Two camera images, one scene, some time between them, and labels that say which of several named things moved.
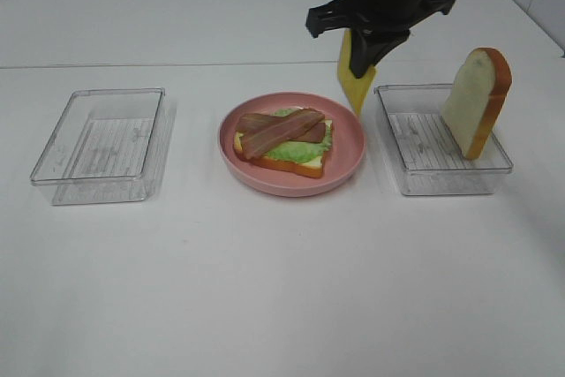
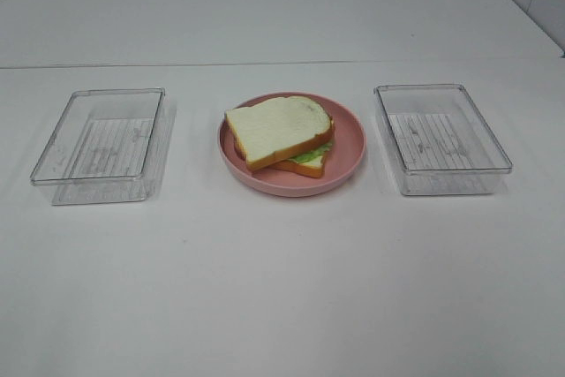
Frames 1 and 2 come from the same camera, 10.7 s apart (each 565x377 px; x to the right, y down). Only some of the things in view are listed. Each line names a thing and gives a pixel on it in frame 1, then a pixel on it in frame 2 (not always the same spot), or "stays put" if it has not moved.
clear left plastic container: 108,147 stays put
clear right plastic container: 425,151 stays put
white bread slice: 475,97 -> 274,128
